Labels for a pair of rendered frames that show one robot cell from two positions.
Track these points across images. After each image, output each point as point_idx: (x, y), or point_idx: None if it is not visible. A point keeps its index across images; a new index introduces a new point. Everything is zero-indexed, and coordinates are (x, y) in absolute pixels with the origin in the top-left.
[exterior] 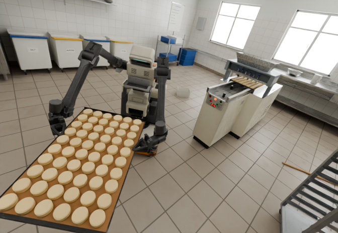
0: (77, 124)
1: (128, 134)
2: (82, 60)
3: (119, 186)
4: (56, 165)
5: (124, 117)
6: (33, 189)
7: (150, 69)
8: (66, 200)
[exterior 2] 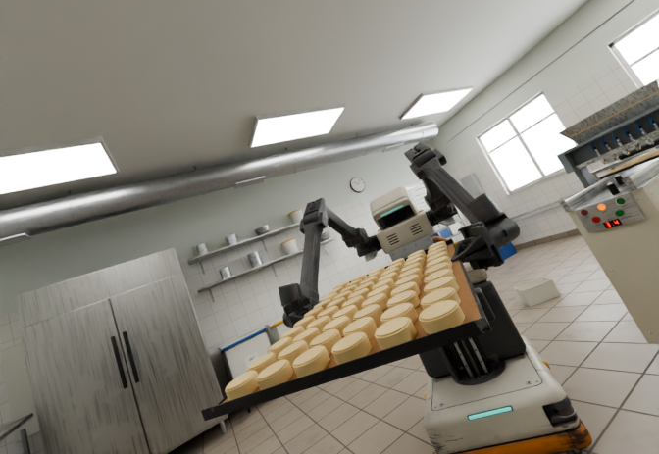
0: (330, 295)
1: (429, 254)
2: (306, 226)
3: (463, 285)
4: (313, 326)
5: None
6: (282, 353)
7: (416, 217)
8: (352, 332)
